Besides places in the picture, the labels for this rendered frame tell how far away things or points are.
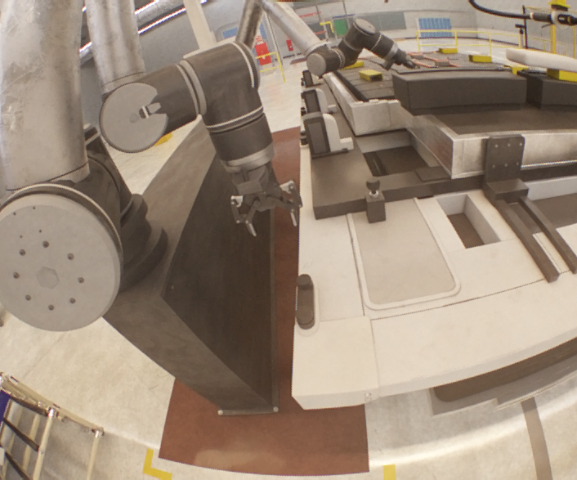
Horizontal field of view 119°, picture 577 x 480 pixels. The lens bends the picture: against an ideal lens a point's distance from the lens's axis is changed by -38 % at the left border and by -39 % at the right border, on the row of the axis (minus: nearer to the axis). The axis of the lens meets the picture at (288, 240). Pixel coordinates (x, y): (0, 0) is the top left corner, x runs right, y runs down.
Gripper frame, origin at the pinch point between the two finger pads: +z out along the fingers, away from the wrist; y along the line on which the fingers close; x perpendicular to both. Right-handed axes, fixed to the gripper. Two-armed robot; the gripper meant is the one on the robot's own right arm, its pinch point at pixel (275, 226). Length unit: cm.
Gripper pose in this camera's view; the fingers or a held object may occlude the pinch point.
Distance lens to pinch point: 62.1
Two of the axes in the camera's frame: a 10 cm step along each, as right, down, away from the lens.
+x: 0.5, 6.4, -7.7
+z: 2.5, 7.4, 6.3
